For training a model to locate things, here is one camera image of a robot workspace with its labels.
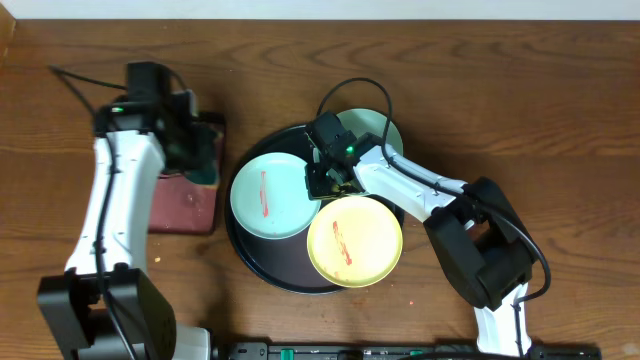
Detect light blue plate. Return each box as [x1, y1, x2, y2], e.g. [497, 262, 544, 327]
[230, 152, 321, 240]

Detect red rectangular tray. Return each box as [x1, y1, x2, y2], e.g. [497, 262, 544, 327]
[148, 112, 226, 235]

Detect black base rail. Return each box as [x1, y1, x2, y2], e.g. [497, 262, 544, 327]
[215, 342, 602, 360]

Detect yellow dirty plate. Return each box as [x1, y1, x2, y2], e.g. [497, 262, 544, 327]
[307, 197, 403, 288]

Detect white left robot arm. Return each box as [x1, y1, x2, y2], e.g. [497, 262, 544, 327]
[37, 62, 221, 359]

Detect pale green dirty plate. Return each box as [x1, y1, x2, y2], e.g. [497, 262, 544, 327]
[337, 108, 404, 155]

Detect green scrubbing sponge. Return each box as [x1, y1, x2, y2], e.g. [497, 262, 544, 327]
[185, 152, 220, 186]

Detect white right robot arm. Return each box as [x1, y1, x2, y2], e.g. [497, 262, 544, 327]
[305, 112, 544, 356]

